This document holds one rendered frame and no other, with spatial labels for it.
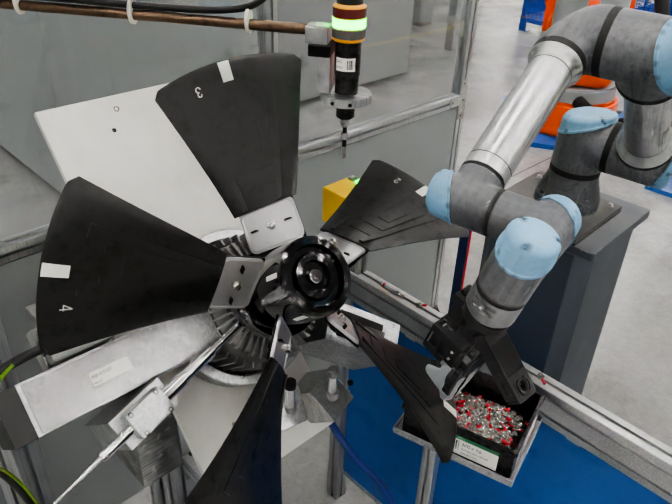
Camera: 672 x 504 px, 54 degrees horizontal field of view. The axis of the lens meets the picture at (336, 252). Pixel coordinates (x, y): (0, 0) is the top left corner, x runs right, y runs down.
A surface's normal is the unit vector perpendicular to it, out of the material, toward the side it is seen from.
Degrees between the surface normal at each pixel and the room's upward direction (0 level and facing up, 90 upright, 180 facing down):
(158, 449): 90
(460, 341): 17
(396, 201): 12
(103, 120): 50
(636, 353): 0
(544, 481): 90
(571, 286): 90
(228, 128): 59
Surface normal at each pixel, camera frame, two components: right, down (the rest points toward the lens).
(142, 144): 0.54, -0.24
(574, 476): -0.72, 0.35
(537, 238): 0.24, -0.69
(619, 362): 0.04, -0.85
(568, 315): 0.01, 0.53
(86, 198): 0.44, 0.17
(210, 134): -0.07, 0.04
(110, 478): 0.69, 0.41
